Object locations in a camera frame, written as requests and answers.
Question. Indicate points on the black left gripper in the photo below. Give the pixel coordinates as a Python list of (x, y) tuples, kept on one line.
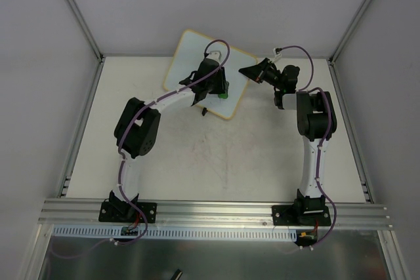
[(208, 84)]

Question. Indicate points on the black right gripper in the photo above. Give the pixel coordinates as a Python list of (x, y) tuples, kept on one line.
[(262, 72)]

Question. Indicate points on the green whiteboard eraser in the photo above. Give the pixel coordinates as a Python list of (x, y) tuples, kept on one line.
[(223, 95)]

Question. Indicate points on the yellow framed whiteboard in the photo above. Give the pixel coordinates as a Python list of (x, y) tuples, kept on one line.
[(187, 57)]

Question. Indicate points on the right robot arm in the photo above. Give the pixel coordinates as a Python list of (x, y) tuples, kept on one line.
[(316, 123)]

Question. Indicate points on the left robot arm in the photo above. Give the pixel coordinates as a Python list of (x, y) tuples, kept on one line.
[(137, 130)]

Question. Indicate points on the small black object bottom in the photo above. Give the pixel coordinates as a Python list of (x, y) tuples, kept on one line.
[(177, 275)]

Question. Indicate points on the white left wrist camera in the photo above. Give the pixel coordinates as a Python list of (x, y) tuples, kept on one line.
[(214, 55)]

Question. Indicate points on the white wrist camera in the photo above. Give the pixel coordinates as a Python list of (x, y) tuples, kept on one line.
[(277, 52), (214, 55)]

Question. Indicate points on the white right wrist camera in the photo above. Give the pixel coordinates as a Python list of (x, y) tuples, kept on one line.
[(277, 52)]

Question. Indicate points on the right aluminium frame post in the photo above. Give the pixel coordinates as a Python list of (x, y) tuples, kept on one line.
[(351, 28)]

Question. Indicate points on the aluminium frame post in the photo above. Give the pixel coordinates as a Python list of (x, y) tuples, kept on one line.
[(351, 28), (81, 22)]

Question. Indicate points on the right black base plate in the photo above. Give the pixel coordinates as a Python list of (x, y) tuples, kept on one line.
[(288, 215)]

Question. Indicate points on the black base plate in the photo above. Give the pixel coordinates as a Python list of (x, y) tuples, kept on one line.
[(288, 215), (146, 212)]

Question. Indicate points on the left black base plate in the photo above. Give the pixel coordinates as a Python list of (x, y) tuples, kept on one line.
[(146, 212)]

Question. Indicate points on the white slotted cable duct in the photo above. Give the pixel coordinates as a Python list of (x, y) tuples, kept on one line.
[(154, 232)]

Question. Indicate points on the left aluminium frame post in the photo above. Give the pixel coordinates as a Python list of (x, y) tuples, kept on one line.
[(81, 22)]

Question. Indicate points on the aluminium mounting rail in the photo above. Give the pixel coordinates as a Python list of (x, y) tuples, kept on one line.
[(214, 214)]

